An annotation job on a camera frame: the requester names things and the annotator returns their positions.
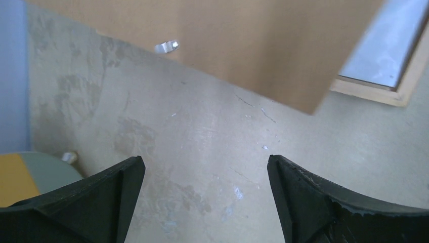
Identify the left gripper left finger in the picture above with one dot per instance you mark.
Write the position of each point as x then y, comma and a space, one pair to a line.
98, 208

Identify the round three-drawer cabinet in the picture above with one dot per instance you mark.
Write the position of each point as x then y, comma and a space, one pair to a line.
29, 174

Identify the brown frame backing board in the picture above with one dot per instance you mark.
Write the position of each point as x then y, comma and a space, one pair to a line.
288, 51

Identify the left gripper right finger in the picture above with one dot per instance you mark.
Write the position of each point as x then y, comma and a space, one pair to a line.
314, 209

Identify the wooden picture frame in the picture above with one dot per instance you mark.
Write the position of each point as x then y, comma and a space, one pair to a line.
399, 95

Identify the metal turn clip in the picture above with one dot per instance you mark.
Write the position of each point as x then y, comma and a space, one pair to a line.
167, 47

